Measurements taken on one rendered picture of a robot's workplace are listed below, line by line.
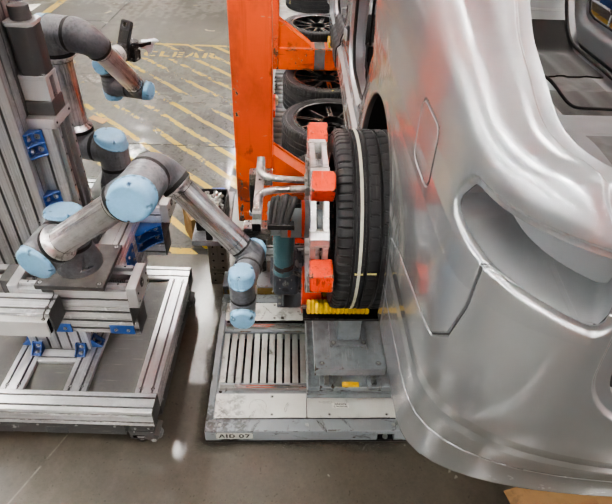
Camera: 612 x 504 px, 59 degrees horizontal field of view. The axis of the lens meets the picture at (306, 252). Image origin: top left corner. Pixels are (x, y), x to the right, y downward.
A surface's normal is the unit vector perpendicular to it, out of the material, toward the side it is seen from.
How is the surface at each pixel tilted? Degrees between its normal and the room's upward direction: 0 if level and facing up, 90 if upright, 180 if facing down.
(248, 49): 90
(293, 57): 90
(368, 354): 0
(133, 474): 0
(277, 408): 0
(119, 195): 86
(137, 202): 85
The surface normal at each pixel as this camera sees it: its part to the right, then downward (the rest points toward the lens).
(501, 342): -0.62, 0.47
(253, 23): 0.03, 0.63
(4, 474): 0.04, -0.77
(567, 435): -0.29, 0.60
